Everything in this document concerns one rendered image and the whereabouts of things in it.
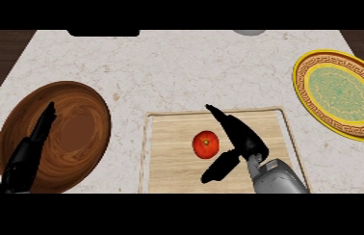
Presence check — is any red tomato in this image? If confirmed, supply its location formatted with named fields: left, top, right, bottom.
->
left=190, top=130, right=222, bottom=160

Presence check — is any brown wooden bowl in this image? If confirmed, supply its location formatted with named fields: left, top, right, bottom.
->
left=0, top=80, right=112, bottom=195

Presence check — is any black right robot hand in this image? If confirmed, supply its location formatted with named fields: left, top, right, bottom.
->
left=199, top=103, right=269, bottom=185

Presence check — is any yellow rimmed green plate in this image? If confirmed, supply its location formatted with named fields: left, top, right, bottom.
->
left=291, top=49, right=364, bottom=139

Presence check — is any pale wooden tray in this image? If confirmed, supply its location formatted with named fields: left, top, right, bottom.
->
left=138, top=106, right=312, bottom=195

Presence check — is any black appliance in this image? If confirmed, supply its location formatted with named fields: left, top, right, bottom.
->
left=64, top=29, right=141, bottom=38

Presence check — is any grey round object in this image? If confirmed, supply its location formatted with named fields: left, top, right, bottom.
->
left=231, top=29, right=265, bottom=37

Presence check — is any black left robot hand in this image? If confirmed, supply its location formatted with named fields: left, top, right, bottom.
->
left=0, top=101, right=59, bottom=195

